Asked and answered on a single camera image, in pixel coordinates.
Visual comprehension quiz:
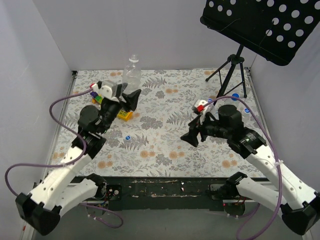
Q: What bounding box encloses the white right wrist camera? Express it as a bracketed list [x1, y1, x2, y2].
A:
[192, 99, 213, 124]

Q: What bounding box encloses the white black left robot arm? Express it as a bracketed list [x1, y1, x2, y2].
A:
[15, 80, 141, 236]

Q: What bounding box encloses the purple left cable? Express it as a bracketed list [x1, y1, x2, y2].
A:
[4, 84, 125, 229]

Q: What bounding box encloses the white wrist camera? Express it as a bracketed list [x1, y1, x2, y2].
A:
[97, 80, 119, 102]
[192, 99, 213, 124]

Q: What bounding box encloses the black music stand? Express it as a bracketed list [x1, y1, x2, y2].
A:
[200, 0, 320, 97]

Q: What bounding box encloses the toy block car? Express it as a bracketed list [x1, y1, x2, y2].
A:
[90, 91, 103, 105]

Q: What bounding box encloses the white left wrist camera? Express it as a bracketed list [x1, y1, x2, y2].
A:
[97, 80, 119, 102]

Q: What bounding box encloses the blue white bottle cap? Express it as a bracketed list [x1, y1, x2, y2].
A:
[243, 108, 251, 114]
[125, 135, 132, 141]

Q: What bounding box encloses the clear bottle blue label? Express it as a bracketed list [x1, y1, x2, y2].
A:
[224, 93, 240, 108]

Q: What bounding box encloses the purple cable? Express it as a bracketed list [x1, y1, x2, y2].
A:
[4, 84, 125, 229]
[197, 96, 283, 240]

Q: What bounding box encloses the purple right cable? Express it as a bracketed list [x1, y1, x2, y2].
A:
[197, 96, 283, 240]

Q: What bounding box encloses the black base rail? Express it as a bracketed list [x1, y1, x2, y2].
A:
[84, 173, 248, 212]

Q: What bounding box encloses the yellow window toy block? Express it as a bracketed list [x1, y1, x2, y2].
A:
[117, 110, 133, 122]

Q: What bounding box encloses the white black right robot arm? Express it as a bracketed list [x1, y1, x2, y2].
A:
[181, 101, 320, 236]

